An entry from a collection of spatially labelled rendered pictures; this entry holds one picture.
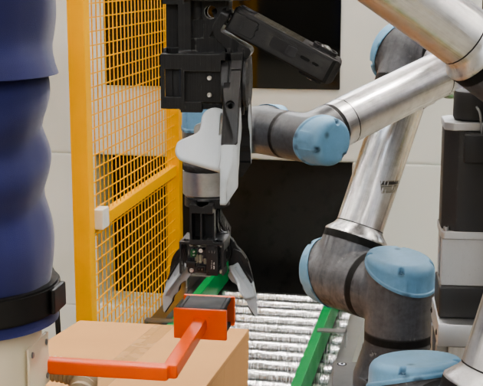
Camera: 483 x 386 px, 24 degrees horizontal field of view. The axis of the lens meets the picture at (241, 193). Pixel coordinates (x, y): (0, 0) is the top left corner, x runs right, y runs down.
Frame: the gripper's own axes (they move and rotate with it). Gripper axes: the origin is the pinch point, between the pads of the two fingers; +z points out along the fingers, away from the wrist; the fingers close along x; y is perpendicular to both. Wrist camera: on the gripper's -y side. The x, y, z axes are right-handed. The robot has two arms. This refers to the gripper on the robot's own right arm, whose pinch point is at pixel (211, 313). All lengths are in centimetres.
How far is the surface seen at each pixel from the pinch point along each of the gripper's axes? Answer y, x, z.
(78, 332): -54, -40, 23
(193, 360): -34.1, -10.2, 21.0
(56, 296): 32.1, -15.0, -11.9
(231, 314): -3.0, 3.0, 0.9
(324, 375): -143, 6, 65
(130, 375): 27.2, -6.2, 0.7
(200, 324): 7.5, -0.2, -0.7
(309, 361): -129, 3, 55
